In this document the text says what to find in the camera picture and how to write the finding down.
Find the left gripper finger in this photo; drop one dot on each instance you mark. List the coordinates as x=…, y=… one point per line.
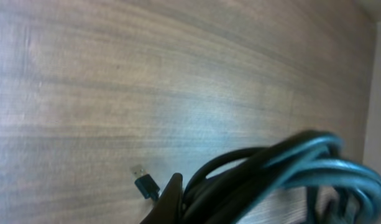
x=167, y=206

